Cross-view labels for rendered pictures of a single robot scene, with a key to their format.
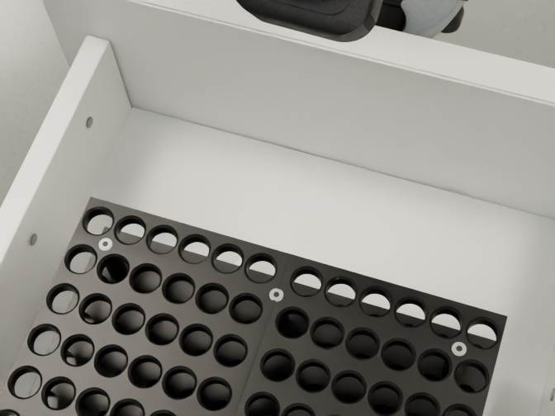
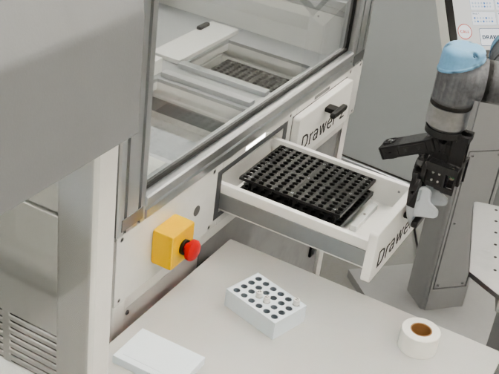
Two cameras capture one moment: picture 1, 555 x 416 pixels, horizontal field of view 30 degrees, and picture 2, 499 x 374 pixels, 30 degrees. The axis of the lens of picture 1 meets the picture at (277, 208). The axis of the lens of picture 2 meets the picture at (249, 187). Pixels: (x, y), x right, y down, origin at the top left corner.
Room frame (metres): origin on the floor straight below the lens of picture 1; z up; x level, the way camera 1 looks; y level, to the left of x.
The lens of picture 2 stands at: (-0.01, -1.59, 1.82)
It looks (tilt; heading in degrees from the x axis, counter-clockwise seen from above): 30 degrees down; 91
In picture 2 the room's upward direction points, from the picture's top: 8 degrees clockwise
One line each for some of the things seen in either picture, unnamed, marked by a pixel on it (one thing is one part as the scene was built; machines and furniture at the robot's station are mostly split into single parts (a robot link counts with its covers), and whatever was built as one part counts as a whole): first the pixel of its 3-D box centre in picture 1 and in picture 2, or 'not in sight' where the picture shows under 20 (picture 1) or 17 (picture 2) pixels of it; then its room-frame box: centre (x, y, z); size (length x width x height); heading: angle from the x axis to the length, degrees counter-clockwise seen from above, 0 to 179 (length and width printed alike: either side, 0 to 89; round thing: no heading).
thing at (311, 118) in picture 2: not in sight; (321, 118); (0.09, 0.38, 0.87); 0.29 x 0.02 x 0.11; 66
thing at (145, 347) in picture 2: not in sight; (159, 359); (-0.15, -0.41, 0.77); 0.13 x 0.09 x 0.02; 156
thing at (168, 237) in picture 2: not in sight; (174, 242); (-0.16, -0.22, 0.88); 0.07 x 0.05 x 0.07; 66
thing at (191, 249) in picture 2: not in sight; (189, 248); (-0.13, -0.23, 0.88); 0.04 x 0.03 x 0.04; 66
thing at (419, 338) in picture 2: not in sight; (419, 338); (0.30, -0.26, 0.78); 0.07 x 0.07 x 0.04
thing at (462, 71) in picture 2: not in sight; (460, 75); (0.29, -0.06, 1.20); 0.09 x 0.08 x 0.11; 175
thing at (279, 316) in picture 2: not in sight; (264, 305); (0.02, -0.23, 0.78); 0.12 x 0.08 x 0.04; 140
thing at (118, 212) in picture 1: (284, 276); (354, 196); (0.16, 0.00, 0.90); 0.18 x 0.02 x 0.01; 66
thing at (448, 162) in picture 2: not in sight; (442, 156); (0.30, -0.06, 1.04); 0.09 x 0.08 x 0.12; 156
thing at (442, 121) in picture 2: not in sight; (448, 114); (0.29, -0.06, 1.13); 0.08 x 0.08 x 0.05
